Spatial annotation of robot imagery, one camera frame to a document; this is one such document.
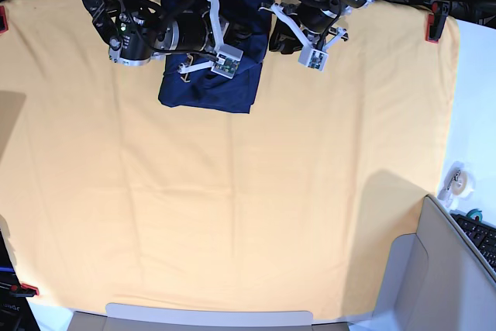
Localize red clamp top left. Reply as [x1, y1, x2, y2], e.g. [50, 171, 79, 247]
[0, 5, 9, 34]

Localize grey cardboard box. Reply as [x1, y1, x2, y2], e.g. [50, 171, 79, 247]
[370, 195, 495, 330]
[68, 303, 350, 330]

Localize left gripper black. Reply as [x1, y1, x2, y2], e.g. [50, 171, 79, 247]
[269, 1, 346, 55]

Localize red clamp bottom left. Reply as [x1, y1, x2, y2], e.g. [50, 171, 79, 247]
[9, 284, 40, 298]

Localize grey cardboard box bottom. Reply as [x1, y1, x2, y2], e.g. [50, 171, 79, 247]
[68, 303, 350, 330]

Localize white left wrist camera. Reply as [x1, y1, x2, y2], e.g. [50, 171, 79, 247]
[298, 46, 329, 71]

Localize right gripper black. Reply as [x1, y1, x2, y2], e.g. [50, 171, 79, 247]
[170, 0, 253, 84]

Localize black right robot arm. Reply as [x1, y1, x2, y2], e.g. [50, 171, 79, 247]
[81, 0, 243, 81]

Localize black keyboard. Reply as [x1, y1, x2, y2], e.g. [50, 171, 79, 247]
[451, 213, 496, 271]

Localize red clamp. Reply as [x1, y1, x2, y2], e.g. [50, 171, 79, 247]
[9, 284, 40, 298]
[0, 5, 9, 34]
[425, 2, 450, 43]

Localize red clamp top right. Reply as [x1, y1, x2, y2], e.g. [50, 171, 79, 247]
[425, 2, 450, 43]

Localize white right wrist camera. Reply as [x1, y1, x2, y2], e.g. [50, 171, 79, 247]
[211, 44, 243, 79]

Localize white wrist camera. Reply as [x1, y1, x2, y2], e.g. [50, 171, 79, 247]
[298, 46, 329, 71]
[211, 44, 243, 79]

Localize navy blue long-sleeve shirt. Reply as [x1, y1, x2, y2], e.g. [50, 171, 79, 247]
[158, 0, 274, 113]

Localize green tape roll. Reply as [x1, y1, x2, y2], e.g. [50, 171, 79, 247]
[466, 209, 483, 222]

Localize grey cardboard box right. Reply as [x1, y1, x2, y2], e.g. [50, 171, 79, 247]
[370, 195, 495, 330]

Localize clear tape dispenser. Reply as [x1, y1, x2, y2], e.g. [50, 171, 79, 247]
[437, 161, 475, 209]

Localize yellow table cloth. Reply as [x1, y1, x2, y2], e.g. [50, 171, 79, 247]
[1, 0, 460, 319]

